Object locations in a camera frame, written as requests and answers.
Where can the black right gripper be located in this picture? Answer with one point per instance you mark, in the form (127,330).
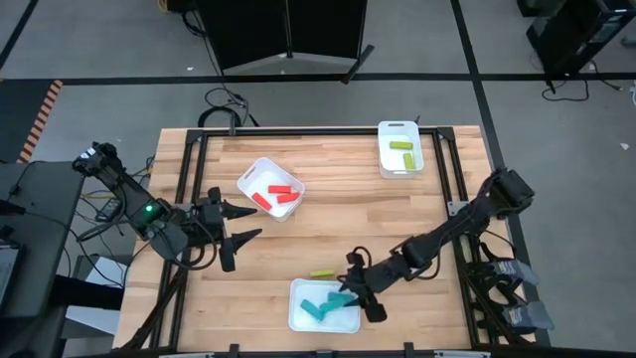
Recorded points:
(377,277)

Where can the green wooden block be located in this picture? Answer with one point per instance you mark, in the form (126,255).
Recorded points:
(401,145)
(322,273)
(408,161)

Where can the black divider foot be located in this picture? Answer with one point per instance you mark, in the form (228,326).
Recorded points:
(358,63)

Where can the white box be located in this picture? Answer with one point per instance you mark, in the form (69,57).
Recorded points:
(97,293)

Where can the black aluminium table frame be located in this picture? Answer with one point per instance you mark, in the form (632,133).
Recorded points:
(318,131)

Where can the black handheld controller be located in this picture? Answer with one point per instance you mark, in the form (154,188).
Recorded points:
(109,210)

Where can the orange striped floor strip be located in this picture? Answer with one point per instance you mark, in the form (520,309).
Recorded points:
(41,119)

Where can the red wooden block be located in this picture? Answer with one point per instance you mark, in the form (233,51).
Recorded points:
(288,198)
(279,189)
(262,201)

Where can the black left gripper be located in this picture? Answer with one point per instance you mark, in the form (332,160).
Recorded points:
(208,219)

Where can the teal wooden block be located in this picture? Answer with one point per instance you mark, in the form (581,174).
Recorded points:
(340,297)
(338,306)
(312,309)

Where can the white plastic bin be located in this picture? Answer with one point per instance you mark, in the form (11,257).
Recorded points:
(400,164)
(308,323)
(266,174)

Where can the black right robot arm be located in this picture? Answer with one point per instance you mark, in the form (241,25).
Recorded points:
(447,231)

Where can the black room divider panel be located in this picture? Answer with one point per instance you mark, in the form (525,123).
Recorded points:
(278,30)

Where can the black computer tower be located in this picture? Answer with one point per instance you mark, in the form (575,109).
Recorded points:
(576,30)

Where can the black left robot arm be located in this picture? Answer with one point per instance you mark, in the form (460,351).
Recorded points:
(124,184)

